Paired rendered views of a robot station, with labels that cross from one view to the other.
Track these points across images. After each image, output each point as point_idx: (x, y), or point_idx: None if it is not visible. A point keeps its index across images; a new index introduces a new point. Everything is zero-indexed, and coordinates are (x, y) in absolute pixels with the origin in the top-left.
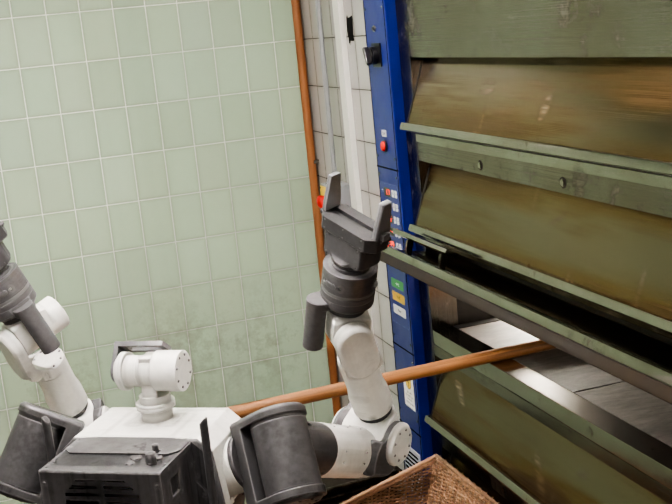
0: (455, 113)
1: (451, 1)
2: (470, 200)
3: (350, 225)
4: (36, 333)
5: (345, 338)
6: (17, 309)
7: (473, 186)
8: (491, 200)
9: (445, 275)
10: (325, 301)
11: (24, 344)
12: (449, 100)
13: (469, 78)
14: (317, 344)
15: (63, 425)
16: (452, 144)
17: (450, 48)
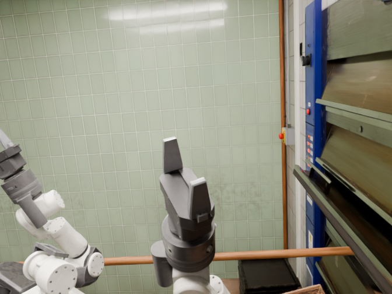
0: (347, 93)
1: (353, 17)
2: (353, 150)
3: (177, 193)
4: (28, 216)
5: (178, 292)
6: (20, 199)
7: (356, 142)
8: (367, 153)
9: (325, 201)
10: (165, 253)
11: (27, 219)
12: (345, 85)
13: (360, 70)
14: (164, 283)
15: (9, 289)
16: (345, 113)
17: (349, 51)
